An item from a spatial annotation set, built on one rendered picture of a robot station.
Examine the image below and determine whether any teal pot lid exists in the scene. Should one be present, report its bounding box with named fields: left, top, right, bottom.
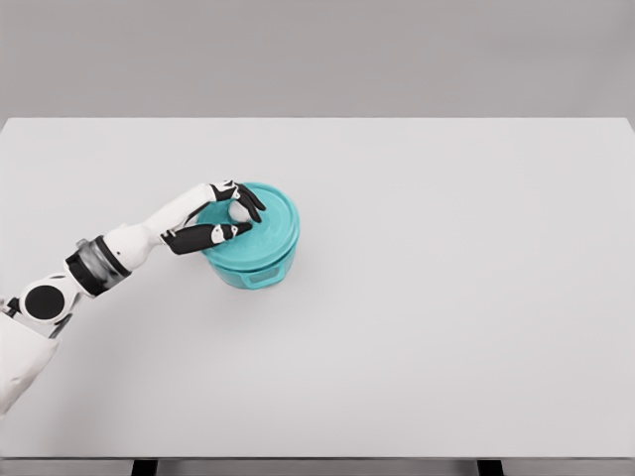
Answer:
left=195, top=180, right=301, bottom=273

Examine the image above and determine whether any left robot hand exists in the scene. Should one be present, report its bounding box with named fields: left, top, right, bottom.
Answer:
left=146, top=179, right=268, bottom=257

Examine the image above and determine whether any teal pot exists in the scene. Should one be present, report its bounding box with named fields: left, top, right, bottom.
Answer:
left=206, top=232, right=301, bottom=291

